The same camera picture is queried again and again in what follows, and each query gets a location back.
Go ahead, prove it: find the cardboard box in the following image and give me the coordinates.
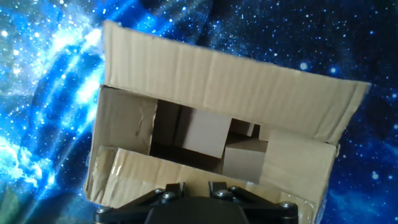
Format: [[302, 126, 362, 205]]
[[83, 20, 373, 224]]

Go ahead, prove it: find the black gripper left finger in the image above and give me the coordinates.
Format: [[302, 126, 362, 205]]
[[94, 182, 187, 224]]

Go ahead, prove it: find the galaxy and forest print cloth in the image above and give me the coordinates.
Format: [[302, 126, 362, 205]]
[[0, 0, 398, 224]]

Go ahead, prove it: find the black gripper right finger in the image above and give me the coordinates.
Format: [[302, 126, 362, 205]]
[[208, 181, 299, 224]]

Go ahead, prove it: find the narrow cardboard block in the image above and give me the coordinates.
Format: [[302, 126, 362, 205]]
[[229, 119, 256, 138]]

